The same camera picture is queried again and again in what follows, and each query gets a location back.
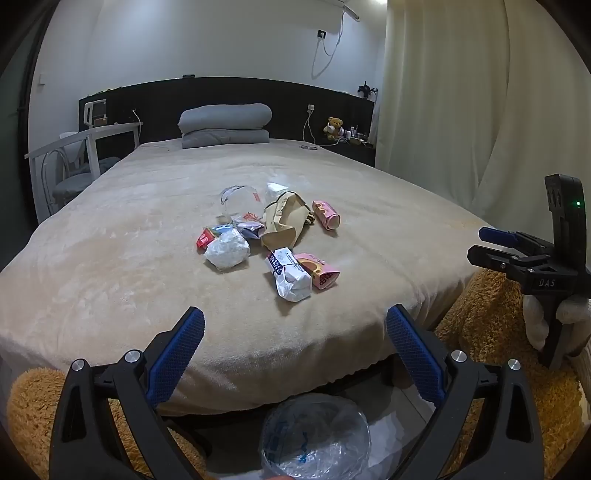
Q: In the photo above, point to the grey folded duvet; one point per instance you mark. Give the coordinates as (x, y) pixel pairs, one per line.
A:
(224, 122)

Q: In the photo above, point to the red green snack wrapper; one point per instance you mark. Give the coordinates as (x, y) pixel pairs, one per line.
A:
(204, 240)

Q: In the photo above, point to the chair with grey cushion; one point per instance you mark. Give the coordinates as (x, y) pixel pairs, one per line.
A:
(76, 182)

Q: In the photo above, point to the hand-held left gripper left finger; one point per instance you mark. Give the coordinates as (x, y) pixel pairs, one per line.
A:
(178, 360)

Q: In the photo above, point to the cream curtain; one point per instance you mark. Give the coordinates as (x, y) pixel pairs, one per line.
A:
(461, 92)

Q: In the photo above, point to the brown paper bag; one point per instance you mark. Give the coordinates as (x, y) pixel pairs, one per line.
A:
(284, 221)

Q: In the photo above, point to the black spiky ornament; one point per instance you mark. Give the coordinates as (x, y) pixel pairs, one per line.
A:
(367, 89)

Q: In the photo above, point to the clear plastic packaging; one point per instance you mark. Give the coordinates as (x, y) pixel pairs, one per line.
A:
(240, 201)

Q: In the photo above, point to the white plastic bag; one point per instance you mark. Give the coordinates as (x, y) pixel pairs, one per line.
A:
(227, 249)

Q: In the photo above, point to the person's right hand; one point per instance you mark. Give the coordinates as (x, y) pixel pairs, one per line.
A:
(535, 323)

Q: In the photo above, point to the cream plush pillow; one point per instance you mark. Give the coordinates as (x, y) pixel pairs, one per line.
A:
(138, 277)

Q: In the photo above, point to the person's right forearm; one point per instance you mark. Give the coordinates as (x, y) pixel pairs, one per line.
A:
(583, 359)

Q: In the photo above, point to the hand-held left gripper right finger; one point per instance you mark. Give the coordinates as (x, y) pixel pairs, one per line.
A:
(415, 355)

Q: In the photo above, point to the small clear plastic piece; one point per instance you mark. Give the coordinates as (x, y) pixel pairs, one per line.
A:
(276, 190)

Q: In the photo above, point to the white air conditioner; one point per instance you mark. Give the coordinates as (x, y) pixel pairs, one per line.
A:
(358, 3)

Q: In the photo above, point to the cluster of small bottles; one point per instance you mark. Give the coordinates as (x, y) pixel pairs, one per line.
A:
(356, 136)

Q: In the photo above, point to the white wrapper blue print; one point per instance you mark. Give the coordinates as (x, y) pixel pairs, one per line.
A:
(291, 277)

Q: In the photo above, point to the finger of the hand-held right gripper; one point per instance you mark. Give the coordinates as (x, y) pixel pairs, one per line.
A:
(496, 235)
(487, 258)

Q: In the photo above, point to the brown teddy bear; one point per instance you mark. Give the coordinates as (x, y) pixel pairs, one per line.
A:
(334, 128)

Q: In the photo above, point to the bin with clear liner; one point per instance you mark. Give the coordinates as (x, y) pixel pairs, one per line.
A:
(314, 438)

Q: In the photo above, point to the silver purple snack packet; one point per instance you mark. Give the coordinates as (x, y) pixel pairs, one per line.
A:
(249, 224)

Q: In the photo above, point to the black headboard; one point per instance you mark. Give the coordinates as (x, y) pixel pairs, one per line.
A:
(286, 99)

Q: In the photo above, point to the white chair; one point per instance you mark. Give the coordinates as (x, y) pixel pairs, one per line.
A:
(94, 152)

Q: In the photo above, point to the pink snack box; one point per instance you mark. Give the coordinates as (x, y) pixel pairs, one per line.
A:
(323, 272)

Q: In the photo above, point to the black nightstand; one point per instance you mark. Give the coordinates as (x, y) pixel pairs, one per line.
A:
(355, 154)

